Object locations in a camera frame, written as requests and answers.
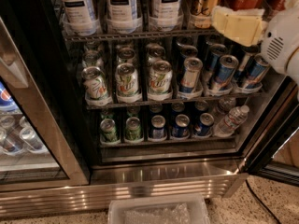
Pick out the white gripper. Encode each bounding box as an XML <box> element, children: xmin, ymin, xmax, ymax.
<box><xmin>211</xmin><ymin>0</ymin><xmax>299</xmax><ymax>76</ymax></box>

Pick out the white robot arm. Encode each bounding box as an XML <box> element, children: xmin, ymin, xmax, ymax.
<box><xmin>211</xmin><ymin>0</ymin><xmax>299</xmax><ymax>85</ymax></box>

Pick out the front right red bull can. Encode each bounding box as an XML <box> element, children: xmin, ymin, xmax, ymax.
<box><xmin>240</xmin><ymin>54</ymin><xmax>270</xmax><ymax>89</ymax></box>

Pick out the second row red bull can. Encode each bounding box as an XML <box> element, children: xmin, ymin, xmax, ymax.
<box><xmin>203</xmin><ymin>44</ymin><xmax>228</xmax><ymax>82</ymax></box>

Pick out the gold slim can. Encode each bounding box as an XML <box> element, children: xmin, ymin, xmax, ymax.
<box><xmin>191</xmin><ymin>0</ymin><xmax>221</xmax><ymax>28</ymax></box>

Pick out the front middle red bull can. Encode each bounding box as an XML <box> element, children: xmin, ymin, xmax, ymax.
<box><xmin>210</xmin><ymin>55</ymin><xmax>238</xmax><ymax>91</ymax></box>

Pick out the front left red bull can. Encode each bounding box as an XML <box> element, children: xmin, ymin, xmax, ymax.
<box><xmin>178</xmin><ymin>57</ymin><xmax>203</xmax><ymax>94</ymax></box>

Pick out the bottom right pepsi can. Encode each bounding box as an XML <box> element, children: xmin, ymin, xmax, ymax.
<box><xmin>192</xmin><ymin>113</ymin><xmax>214</xmax><ymax>136</ymax></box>

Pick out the pepsi can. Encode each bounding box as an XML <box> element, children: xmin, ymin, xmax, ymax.
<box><xmin>192</xmin><ymin>113</ymin><xmax>214</xmax><ymax>136</ymax></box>
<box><xmin>149</xmin><ymin>115</ymin><xmax>165</xmax><ymax>139</ymax></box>
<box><xmin>171</xmin><ymin>114</ymin><xmax>190</xmax><ymax>138</ymax></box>

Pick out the front right 7up can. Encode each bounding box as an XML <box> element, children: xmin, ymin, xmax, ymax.
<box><xmin>148</xmin><ymin>60</ymin><xmax>173</xmax><ymax>101</ymax></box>

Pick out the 7up can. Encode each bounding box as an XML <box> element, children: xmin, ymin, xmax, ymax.
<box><xmin>148</xmin><ymin>60</ymin><xmax>173</xmax><ymax>101</ymax></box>
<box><xmin>115</xmin><ymin>63</ymin><xmax>141</xmax><ymax>103</ymax></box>
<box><xmin>81</xmin><ymin>66</ymin><xmax>110</xmax><ymax>106</ymax></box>

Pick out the open right fridge door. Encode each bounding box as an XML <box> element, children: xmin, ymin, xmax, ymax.
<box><xmin>247</xmin><ymin>87</ymin><xmax>299</xmax><ymax>187</ymax></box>

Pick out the bottom middle pepsi can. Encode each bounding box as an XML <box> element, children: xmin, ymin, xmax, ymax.
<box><xmin>171</xmin><ymin>114</ymin><xmax>190</xmax><ymax>138</ymax></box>

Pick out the front middle 7up can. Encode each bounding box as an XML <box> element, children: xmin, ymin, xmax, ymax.
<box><xmin>115</xmin><ymin>63</ymin><xmax>141</xmax><ymax>103</ymax></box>

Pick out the bottom left pepsi can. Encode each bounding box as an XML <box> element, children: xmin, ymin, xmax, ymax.
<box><xmin>149</xmin><ymin>115</ymin><xmax>165</xmax><ymax>139</ymax></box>

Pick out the green can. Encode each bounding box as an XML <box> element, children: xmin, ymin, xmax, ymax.
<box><xmin>100</xmin><ymin>119</ymin><xmax>119</xmax><ymax>143</ymax></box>
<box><xmin>125</xmin><ymin>117</ymin><xmax>143</xmax><ymax>142</ymax></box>

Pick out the front left 7up can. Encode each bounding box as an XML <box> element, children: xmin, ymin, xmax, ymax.
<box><xmin>81</xmin><ymin>66</ymin><xmax>110</xmax><ymax>106</ymax></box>

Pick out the bottom left green can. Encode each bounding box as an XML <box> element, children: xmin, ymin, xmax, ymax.
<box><xmin>100</xmin><ymin>119</ymin><xmax>119</xmax><ymax>143</ymax></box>

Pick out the left fridge glass door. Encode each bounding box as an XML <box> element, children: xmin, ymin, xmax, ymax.
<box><xmin>0</xmin><ymin>19</ymin><xmax>88</xmax><ymax>192</ymax></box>

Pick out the second row right red bull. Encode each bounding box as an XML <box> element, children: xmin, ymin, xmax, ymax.
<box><xmin>234</xmin><ymin>45</ymin><xmax>260</xmax><ymax>82</ymax></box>

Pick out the right white tea bottle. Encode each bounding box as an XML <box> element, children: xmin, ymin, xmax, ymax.
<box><xmin>151</xmin><ymin>0</ymin><xmax>181</xmax><ymax>31</ymax></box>

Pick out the white tea bottle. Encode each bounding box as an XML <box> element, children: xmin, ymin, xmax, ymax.
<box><xmin>151</xmin><ymin>0</ymin><xmax>181</xmax><ymax>31</ymax></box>
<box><xmin>107</xmin><ymin>0</ymin><xmax>138</xmax><ymax>34</ymax></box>
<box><xmin>62</xmin><ymin>0</ymin><xmax>97</xmax><ymax>35</ymax></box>

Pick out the front clear water bottle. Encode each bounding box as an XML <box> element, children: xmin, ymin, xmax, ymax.
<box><xmin>213</xmin><ymin>105</ymin><xmax>249</xmax><ymax>137</ymax></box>

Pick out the middle white tea bottle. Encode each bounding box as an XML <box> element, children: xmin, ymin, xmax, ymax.
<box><xmin>107</xmin><ymin>0</ymin><xmax>138</xmax><ymax>34</ymax></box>

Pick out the left white tea bottle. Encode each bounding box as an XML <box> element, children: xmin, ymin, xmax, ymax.
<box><xmin>62</xmin><ymin>0</ymin><xmax>97</xmax><ymax>35</ymax></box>

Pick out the clear plastic bin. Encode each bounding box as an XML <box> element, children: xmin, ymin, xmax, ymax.
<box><xmin>108</xmin><ymin>194</ymin><xmax>210</xmax><ymax>224</ymax></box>

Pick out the middle wire shelf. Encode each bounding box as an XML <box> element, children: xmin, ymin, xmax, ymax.
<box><xmin>85</xmin><ymin>88</ymin><xmax>266</xmax><ymax>110</ymax></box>

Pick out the wire shelf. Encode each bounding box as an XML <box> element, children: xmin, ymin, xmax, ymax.
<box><xmin>64</xmin><ymin>28</ymin><xmax>217</xmax><ymax>42</ymax></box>
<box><xmin>85</xmin><ymin>88</ymin><xmax>266</xmax><ymax>110</ymax></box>

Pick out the top wire shelf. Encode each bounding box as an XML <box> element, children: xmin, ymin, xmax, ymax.
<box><xmin>64</xmin><ymin>28</ymin><xmax>217</xmax><ymax>42</ymax></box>

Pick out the black power cable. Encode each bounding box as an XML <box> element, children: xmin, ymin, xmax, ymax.
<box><xmin>245</xmin><ymin>179</ymin><xmax>283</xmax><ymax>224</ymax></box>

